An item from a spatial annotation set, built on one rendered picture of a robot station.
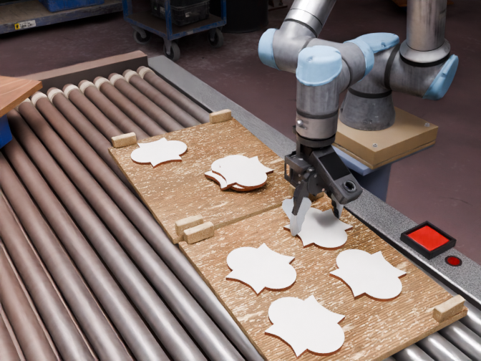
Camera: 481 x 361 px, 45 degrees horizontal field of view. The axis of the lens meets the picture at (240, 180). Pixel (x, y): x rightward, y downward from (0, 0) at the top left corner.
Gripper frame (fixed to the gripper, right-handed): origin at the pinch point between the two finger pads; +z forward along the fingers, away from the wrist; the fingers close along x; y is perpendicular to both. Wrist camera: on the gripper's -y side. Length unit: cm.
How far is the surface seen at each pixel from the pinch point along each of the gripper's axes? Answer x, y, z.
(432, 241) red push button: -17.7, -13.6, 2.1
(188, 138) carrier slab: 5.8, 47.0, -1.0
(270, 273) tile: 15.6, -6.7, 0.3
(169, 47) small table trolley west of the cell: -103, 316, 70
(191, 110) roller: -4, 65, 1
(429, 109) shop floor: -211, 160, 88
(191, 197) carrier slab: 16.8, 23.2, -0.1
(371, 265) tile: -1.3, -14.2, 0.6
